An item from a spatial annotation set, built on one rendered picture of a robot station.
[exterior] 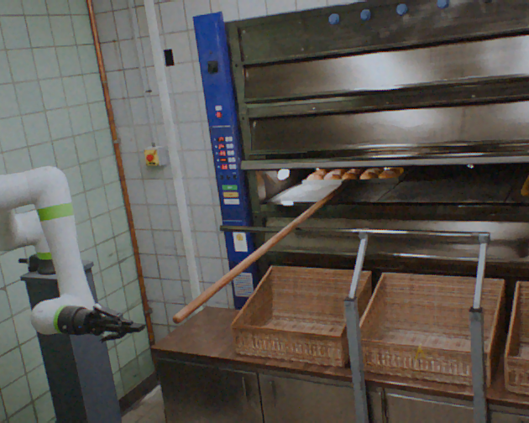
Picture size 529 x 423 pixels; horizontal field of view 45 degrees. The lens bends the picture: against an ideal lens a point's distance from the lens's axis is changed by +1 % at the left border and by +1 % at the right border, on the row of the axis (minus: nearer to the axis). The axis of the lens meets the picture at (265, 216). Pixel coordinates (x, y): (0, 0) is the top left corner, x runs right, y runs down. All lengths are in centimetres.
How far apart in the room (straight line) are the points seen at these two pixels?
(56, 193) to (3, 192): 16
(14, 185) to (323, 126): 149
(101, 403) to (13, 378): 64
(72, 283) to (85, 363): 60
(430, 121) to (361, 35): 49
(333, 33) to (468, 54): 61
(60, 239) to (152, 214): 155
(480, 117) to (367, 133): 50
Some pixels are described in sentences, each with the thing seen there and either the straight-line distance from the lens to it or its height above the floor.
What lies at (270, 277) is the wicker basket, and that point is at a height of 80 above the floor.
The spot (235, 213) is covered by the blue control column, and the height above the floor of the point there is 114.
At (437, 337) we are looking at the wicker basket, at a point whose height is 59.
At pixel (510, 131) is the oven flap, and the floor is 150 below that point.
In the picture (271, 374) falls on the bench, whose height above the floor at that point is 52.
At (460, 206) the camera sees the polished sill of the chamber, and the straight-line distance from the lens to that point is 294.
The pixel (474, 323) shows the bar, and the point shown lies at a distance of 245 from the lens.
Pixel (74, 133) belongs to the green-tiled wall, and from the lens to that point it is 355.
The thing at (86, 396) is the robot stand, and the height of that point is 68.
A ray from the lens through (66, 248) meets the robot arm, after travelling 223.
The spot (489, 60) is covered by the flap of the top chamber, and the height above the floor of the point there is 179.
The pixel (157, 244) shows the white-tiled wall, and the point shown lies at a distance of 377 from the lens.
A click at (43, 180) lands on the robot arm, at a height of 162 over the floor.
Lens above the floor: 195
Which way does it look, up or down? 15 degrees down
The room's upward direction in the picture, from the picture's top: 7 degrees counter-clockwise
